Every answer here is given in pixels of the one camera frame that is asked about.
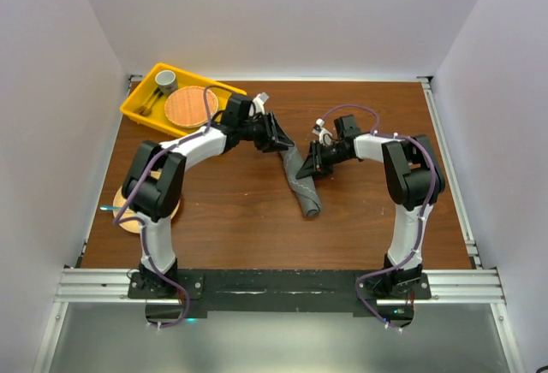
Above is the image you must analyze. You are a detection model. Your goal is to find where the pale yellow round plate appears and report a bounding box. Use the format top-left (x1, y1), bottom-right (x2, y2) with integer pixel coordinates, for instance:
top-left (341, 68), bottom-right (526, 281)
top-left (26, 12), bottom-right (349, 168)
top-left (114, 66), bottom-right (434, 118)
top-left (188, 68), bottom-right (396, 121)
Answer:
top-left (112, 186), bottom-right (182, 234)

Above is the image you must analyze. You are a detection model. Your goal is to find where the aluminium frame rail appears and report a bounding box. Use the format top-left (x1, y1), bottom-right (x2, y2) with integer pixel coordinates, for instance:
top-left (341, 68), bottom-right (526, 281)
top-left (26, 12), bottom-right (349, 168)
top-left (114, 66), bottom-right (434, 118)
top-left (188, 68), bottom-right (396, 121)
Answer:
top-left (35, 80), bottom-right (523, 372)

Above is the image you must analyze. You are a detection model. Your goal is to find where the dark cutlery in tray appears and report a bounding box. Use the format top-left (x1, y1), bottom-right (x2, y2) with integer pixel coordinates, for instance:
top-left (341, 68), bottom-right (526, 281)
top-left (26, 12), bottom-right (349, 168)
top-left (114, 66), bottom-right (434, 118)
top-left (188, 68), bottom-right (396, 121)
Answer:
top-left (136, 87), bottom-right (164, 116)

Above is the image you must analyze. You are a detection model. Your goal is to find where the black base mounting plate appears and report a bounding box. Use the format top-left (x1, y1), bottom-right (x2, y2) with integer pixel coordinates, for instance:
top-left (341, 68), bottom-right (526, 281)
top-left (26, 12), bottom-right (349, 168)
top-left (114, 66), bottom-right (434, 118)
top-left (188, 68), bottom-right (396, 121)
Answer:
top-left (127, 269), bottom-right (432, 327)

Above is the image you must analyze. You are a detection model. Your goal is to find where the yellow plastic tray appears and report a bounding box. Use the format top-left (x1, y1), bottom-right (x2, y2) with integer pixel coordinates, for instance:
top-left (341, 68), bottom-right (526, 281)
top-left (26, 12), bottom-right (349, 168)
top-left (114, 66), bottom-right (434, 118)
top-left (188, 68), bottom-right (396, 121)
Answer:
top-left (120, 62), bottom-right (247, 137)

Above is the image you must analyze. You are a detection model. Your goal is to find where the white ceramic cup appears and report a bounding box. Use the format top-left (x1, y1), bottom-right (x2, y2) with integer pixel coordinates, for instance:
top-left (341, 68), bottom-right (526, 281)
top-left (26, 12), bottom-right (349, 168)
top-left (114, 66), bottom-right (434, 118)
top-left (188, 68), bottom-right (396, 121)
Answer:
top-left (155, 70), bottom-right (179, 97)

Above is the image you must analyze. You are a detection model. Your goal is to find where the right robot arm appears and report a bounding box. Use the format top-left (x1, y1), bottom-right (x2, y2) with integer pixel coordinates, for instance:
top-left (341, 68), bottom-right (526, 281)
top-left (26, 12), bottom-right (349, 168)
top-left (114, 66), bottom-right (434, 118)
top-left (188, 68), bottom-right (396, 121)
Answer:
top-left (296, 115), bottom-right (445, 299)

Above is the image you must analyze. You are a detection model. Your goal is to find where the grey cloth napkin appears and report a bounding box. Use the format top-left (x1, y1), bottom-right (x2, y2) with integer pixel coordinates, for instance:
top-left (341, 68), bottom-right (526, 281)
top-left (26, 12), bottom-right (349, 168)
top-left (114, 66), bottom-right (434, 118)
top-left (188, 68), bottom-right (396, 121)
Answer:
top-left (278, 146), bottom-right (322, 218)

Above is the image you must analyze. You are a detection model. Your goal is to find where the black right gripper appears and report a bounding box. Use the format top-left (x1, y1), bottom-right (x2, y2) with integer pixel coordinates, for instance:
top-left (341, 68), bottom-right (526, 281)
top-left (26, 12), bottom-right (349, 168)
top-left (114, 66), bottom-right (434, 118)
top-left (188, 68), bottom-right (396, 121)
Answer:
top-left (297, 139), bottom-right (351, 181)

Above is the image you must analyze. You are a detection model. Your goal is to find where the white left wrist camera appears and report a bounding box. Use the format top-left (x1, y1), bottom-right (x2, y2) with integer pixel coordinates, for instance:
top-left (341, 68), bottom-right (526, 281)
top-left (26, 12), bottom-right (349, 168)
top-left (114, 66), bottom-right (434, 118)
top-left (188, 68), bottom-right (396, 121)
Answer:
top-left (252, 92), bottom-right (269, 115)

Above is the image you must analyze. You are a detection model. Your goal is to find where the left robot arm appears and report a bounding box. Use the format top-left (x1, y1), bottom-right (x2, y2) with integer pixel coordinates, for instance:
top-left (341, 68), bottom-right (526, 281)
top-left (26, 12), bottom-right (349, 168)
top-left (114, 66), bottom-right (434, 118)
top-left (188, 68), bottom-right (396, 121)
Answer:
top-left (115, 92), bottom-right (294, 298)

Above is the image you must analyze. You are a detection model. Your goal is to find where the woven wicker plate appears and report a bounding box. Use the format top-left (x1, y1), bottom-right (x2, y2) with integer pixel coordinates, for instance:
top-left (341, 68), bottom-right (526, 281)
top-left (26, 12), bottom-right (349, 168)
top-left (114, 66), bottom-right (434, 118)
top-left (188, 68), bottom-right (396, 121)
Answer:
top-left (164, 86), bottom-right (218, 128)

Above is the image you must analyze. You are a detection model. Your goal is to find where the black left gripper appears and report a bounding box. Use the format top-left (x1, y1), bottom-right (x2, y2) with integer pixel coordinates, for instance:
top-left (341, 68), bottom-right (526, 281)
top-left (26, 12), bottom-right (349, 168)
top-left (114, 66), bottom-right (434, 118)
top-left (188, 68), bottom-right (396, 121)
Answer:
top-left (238, 110), bottom-right (294, 153)

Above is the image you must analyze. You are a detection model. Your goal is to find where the iridescent fork on plate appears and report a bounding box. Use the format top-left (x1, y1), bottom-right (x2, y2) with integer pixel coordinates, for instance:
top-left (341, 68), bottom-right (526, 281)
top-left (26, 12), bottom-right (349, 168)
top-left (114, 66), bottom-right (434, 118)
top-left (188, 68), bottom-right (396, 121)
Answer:
top-left (99, 205), bottom-right (122, 211)

